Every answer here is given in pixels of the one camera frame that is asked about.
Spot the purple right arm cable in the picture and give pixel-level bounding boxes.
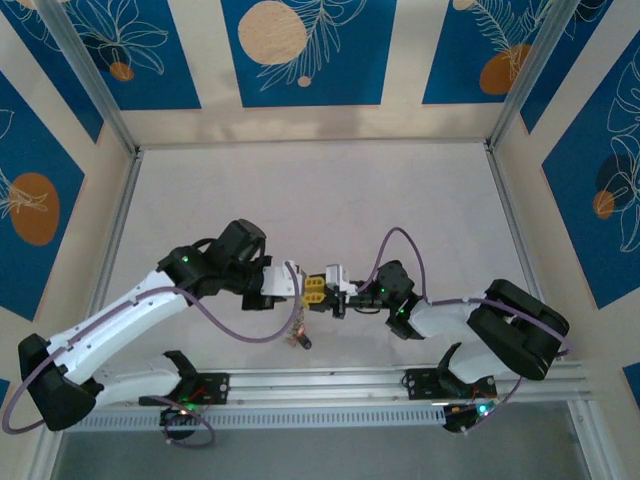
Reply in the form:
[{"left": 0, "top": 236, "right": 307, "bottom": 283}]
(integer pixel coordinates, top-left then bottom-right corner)
[{"left": 358, "top": 227, "right": 575, "bottom": 359}]

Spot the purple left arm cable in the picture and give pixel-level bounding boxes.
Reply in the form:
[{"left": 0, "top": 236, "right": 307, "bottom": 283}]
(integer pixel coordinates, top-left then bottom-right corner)
[{"left": 1, "top": 259, "right": 301, "bottom": 434}]

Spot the grey disc keyring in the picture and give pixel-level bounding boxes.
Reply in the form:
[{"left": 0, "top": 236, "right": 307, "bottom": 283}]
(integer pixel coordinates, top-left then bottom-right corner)
[{"left": 282, "top": 304, "right": 308, "bottom": 348}]

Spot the aluminium table end rail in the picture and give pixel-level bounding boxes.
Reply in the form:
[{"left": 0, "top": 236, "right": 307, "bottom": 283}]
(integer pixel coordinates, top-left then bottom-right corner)
[{"left": 135, "top": 139, "right": 494, "bottom": 151}]

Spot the grey slotted cable duct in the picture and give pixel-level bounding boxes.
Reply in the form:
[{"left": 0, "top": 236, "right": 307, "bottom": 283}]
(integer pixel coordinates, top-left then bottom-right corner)
[{"left": 63, "top": 403, "right": 449, "bottom": 432}]

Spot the blue poster with cream circle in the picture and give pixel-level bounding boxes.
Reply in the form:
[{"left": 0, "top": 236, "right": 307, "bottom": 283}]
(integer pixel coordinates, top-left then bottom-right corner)
[{"left": 221, "top": 0, "right": 400, "bottom": 109}]

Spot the aluminium frame post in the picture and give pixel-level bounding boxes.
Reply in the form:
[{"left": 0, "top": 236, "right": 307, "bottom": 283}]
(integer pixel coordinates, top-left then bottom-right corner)
[
  {"left": 485, "top": 0, "right": 587, "bottom": 151},
  {"left": 35, "top": 0, "right": 140, "bottom": 157}
]

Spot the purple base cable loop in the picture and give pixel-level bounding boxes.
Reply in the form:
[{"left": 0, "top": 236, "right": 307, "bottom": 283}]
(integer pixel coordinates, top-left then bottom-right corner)
[
  {"left": 162, "top": 394, "right": 217, "bottom": 448},
  {"left": 462, "top": 377, "right": 524, "bottom": 436}
]

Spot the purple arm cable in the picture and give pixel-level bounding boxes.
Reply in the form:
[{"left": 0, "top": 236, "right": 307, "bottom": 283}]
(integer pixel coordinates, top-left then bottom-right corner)
[
  {"left": 1, "top": 259, "right": 301, "bottom": 434},
  {"left": 358, "top": 227, "right": 575, "bottom": 359}
]

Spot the controller board with green light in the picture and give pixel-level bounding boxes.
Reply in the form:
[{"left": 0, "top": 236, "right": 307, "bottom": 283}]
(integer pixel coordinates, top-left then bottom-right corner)
[
  {"left": 158, "top": 399, "right": 204, "bottom": 427},
  {"left": 442, "top": 402, "right": 496, "bottom": 434}
]

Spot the aluminium mounting rail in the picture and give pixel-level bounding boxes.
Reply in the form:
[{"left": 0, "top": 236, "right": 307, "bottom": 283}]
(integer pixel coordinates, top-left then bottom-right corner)
[{"left": 43, "top": 360, "right": 592, "bottom": 409}]

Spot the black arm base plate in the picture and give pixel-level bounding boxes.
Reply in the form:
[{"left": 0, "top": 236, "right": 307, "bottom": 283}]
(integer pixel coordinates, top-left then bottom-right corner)
[
  {"left": 402, "top": 366, "right": 500, "bottom": 402},
  {"left": 138, "top": 371, "right": 232, "bottom": 407}
]

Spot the blue poster with orange circle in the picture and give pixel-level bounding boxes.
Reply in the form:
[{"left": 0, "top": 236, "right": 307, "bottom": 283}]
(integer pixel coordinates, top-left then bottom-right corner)
[
  {"left": 421, "top": 0, "right": 574, "bottom": 106},
  {"left": 541, "top": 43, "right": 640, "bottom": 311},
  {"left": 59, "top": 0, "right": 203, "bottom": 112},
  {"left": 0, "top": 69, "right": 87, "bottom": 323}
]

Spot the aluminium table side rail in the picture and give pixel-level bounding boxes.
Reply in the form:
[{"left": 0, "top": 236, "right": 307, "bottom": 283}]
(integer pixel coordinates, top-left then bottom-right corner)
[
  {"left": 24, "top": 149, "right": 145, "bottom": 480},
  {"left": 485, "top": 142, "right": 619, "bottom": 480}
]

